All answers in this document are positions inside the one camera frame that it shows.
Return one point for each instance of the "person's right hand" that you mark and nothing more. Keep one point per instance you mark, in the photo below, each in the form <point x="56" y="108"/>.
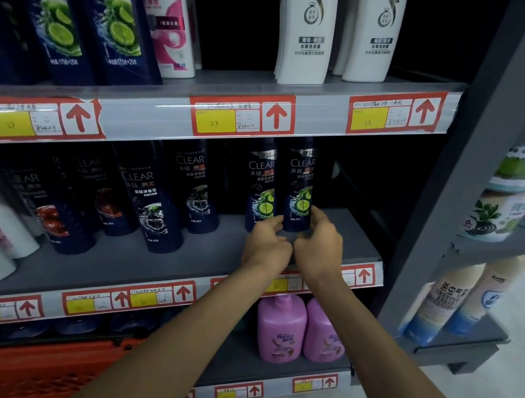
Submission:
<point x="320" y="256"/>

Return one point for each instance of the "person's left hand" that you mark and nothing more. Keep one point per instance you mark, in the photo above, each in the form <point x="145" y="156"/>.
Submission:
<point x="265" y="254"/>

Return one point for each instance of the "grey store shelf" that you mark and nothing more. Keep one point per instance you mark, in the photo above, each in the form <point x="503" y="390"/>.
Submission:
<point x="348" y="240"/>

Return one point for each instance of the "navy green Clear bottle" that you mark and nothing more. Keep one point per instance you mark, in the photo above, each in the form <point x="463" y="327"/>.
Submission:
<point x="261" y="187"/>
<point x="300" y="182"/>

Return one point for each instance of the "navy black Clear bottle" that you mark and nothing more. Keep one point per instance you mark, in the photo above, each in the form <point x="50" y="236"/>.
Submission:
<point x="197" y="188"/>

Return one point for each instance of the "orange shopping basket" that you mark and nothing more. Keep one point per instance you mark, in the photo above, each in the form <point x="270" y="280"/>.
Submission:
<point x="31" y="368"/>

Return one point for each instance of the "person's left forearm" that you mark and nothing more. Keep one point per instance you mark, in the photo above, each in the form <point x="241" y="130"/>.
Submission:
<point x="167" y="352"/>

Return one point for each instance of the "person's right forearm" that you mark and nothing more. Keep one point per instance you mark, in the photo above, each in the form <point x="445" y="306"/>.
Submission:
<point x="402" y="381"/>

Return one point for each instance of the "white blue tube bottle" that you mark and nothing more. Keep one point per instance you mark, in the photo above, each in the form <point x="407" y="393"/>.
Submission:
<point x="440" y="304"/>
<point x="484" y="295"/>

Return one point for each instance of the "navy round bottle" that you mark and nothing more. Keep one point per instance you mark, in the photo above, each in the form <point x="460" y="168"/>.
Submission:
<point x="132" y="323"/>
<point x="75" y="325"/>

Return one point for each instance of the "grey end rack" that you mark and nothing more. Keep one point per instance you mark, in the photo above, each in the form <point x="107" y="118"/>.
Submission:
<point x="464" y="345"/>

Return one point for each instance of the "white curvy bottle gold cap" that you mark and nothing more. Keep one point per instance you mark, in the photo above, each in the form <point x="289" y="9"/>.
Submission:
<point x="342" y="34"/>
<point x="304" y="30"/>
<point x="373" y="33"/>

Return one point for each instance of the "white bottle red label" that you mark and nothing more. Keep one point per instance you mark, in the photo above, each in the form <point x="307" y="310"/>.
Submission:
<point x="167" y="18"/>

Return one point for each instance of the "row of large navy bottles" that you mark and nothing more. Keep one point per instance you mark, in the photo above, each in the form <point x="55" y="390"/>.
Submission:
<point x="75" y="16"/>

